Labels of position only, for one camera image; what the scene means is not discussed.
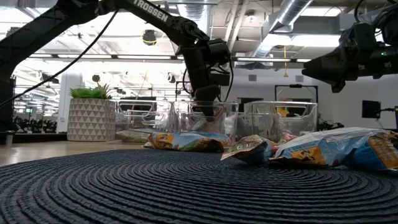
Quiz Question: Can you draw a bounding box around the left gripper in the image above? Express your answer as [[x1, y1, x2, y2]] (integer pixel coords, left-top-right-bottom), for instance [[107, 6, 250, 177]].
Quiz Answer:
[[186, 46, 231, 121]]

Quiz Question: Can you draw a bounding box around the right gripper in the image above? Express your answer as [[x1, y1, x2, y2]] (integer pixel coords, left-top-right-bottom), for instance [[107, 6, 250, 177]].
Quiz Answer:
[[302, 22, 398, 93]]

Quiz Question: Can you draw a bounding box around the clear plastic bin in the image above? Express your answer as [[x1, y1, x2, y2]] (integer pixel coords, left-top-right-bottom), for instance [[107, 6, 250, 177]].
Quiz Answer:
[[238, 101, 318, 144], [115, 100, 175, 144], [172, 101, 239, 146]]

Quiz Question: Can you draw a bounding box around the black monitor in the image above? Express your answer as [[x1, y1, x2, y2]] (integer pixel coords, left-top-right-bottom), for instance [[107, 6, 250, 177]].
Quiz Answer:
[[361, 100, 382, 119]]

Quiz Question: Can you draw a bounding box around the person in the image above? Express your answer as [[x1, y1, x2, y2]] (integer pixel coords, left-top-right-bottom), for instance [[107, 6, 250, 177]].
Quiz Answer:
[[275, 106, 292, 118]]

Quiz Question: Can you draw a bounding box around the long ceiling light strip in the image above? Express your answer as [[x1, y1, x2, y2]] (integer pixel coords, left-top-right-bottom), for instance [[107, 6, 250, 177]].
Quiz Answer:
[[27, 54, 312, 63]]

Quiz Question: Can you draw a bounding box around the round dark woven placemat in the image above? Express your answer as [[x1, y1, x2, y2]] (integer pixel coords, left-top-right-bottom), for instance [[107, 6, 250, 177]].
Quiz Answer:
[[0, 148, 398, 224]]

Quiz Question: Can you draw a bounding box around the succulent in patterned pot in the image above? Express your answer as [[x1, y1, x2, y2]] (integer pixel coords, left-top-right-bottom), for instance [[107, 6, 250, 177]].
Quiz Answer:
[[67, 83, 118, 143]]

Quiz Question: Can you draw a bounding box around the black background panel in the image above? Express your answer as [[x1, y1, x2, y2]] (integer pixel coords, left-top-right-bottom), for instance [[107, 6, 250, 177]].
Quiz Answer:
[[0, 77, 16, 131]]

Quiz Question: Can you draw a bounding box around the black metal gantry frame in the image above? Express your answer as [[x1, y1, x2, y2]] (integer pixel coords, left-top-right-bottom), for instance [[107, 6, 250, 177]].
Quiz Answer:
[[274, 83, 320, 104]]

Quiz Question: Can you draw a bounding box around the black dome with yellow ring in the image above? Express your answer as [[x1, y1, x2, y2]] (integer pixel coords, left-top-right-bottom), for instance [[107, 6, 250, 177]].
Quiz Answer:
[[142, 29, 158, 47]]

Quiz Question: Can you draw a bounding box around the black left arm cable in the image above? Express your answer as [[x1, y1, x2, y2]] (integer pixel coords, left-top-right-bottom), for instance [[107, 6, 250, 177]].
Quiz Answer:
[[0, 8, 121, 107]]

